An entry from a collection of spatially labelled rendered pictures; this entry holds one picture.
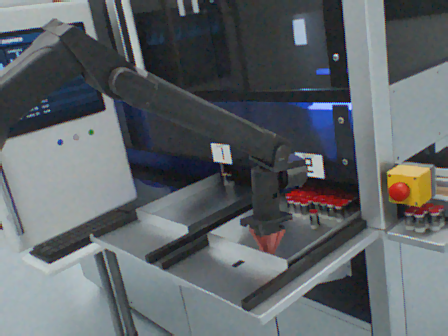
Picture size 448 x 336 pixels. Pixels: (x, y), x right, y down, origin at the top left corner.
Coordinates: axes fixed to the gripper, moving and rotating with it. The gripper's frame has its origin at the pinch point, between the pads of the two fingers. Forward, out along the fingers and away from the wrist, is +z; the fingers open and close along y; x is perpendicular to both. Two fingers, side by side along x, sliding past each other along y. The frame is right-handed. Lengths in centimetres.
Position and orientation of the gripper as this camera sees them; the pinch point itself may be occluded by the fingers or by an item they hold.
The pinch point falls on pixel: (267, 256)
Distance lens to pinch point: 104.0
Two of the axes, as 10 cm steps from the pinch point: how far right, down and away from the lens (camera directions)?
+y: 7.5, -1.8, 6.4
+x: -6.6, -1.3, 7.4
